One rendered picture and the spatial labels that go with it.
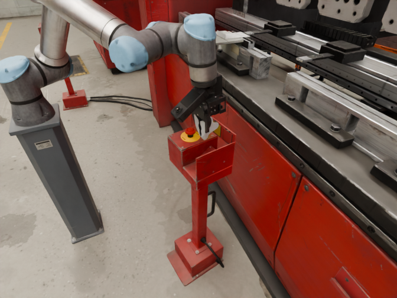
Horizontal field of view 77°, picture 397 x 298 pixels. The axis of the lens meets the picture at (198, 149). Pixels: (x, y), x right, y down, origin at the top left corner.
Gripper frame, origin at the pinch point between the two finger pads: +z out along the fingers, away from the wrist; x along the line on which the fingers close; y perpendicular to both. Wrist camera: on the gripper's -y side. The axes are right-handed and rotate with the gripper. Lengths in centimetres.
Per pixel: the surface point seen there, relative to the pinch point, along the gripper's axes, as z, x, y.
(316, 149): -1.4, -26.7, 21.2
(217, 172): 13.9, -4.7, 2.0
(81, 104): 78, 214, -19
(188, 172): 13.0, 0.4, -6.5
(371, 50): -9, -6, 79
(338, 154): -1.1, -31.2, 24.7
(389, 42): 29, 39, 206
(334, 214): 11.1, -39.2, 16.8
